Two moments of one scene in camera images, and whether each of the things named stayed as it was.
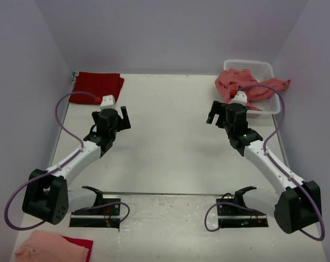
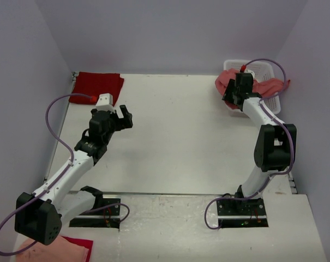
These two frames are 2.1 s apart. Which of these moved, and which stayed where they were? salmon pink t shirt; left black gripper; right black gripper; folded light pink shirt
Moved: right black gripper
Stayed: left black gripper; salmon pink t shirt; folded light pink shirt
